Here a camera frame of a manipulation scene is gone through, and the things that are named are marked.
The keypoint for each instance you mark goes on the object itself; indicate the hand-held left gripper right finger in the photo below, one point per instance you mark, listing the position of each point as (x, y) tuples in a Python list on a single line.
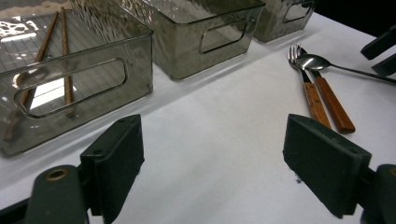
[(323, 165)]

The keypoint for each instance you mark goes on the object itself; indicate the white table cover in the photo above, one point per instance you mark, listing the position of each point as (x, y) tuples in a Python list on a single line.
[(218, 140)]

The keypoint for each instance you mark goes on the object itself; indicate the smoky clear plastic bin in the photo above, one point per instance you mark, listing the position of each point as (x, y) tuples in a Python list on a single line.
[(140, 71), (271, 28), (183, 53)]

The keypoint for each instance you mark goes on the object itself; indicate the brown wooden chopstick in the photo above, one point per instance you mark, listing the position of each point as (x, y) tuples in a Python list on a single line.
[(46, 43), (65, 46)]

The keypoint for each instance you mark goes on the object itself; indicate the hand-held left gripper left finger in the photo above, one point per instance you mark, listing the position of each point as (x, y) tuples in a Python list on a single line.
[(115, 165)]

